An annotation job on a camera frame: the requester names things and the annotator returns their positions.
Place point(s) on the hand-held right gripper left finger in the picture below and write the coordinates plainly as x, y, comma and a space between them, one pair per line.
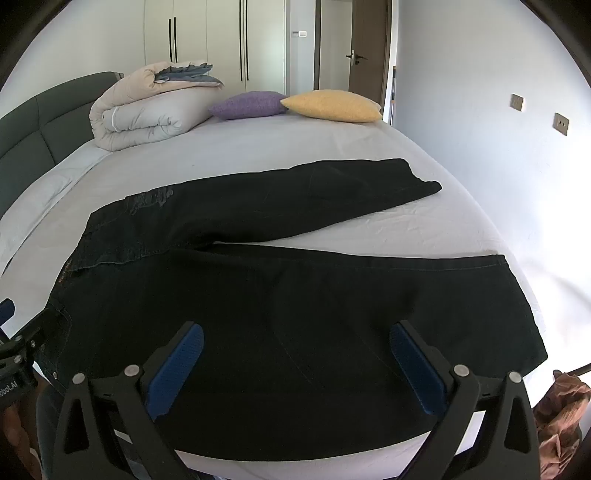
176, 373

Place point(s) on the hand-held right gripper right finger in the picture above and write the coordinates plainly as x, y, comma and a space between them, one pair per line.
415, 374

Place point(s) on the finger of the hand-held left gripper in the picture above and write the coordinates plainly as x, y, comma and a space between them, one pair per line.
5, 312
42, 328

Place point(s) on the black pants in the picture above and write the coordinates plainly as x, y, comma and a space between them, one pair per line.
286, 323

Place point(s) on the person's left forearm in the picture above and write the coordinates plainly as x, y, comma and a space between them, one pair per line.
16, 438

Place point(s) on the brown cloth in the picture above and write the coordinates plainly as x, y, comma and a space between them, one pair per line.
561, 415

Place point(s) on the green padded headboard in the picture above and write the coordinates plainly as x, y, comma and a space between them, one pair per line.
32, 120

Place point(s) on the folded beige duvet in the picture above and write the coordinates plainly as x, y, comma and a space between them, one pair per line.
138, 110

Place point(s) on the bed with white sheet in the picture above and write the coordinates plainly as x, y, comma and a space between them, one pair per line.
286, 138

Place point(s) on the purple pillow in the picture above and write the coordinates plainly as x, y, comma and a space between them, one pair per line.
247, 104

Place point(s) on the yellow pillow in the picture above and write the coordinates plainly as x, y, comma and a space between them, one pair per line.
332, 105

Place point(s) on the white wardrobe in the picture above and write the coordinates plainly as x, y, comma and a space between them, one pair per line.
207, 37

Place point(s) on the brown door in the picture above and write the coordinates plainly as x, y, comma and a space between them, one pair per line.
369, 41

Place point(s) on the dark metal chair frame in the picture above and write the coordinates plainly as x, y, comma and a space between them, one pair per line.
581, 369

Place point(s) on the grey wall socket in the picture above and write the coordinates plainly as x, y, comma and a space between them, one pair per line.
561, 123
517, 102

